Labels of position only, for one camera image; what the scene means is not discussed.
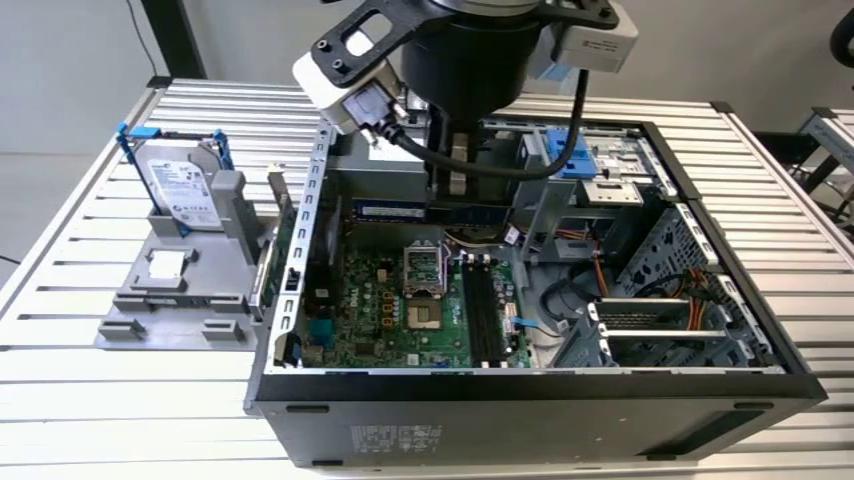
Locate hard disk in blue carrier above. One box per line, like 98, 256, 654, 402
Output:
113, 124, 233, 236

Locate green motherboard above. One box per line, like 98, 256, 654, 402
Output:
303, 244, 535, 370

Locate metal slat side table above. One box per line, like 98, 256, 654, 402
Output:
790, 107, 854, 221

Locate grey power supply unit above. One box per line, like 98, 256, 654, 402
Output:
325, 125, 456, 251

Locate silver CPU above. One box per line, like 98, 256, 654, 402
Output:
145, 253, 185, 280

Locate black camera cable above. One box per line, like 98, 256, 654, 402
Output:
363, 67, 594, 180

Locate black curved hose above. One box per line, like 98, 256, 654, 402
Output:
828, 7, 854, 66

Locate coloured power wire bundle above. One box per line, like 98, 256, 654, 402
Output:
676, 267, 712, 334

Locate green RAM stick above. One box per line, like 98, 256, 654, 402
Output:
351, 198, 509, 227

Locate black RAM slot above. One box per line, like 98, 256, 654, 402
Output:
461, 254, 484, 369
469, 254, 493, 369
477, 254, 501, 369

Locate blue drive bay latch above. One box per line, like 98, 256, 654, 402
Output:
543, 128, 596, 180

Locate grey parts rack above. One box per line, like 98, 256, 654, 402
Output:
92, 169, 281, 351

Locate black camera bracket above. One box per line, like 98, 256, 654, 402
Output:
311, 0, 428, 87

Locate silver disk bay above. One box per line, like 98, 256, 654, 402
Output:
549, 272, 782, 374

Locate metal socket cover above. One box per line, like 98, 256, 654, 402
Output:
403, 242, 447, 296

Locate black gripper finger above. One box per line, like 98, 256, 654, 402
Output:
425, 107, 457, 204
455, 121, 489, 204

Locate silver drive bay cage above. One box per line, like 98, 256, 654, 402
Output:
512, 122, 668, 261

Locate green graphics card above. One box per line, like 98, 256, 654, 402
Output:
249, 164, 299, 321

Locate CPU socket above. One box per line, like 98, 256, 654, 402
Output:
405, 298, 447, 331

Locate black looped wire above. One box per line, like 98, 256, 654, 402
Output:
537, 277, 592, 329

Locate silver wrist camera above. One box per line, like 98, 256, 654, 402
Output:
291, 29, 403, 135
547, 19, 640, 75

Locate black frame post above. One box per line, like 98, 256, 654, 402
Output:
140, 0, 207, 81

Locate black open PC case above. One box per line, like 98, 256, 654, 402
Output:
243, 103, 828, 469

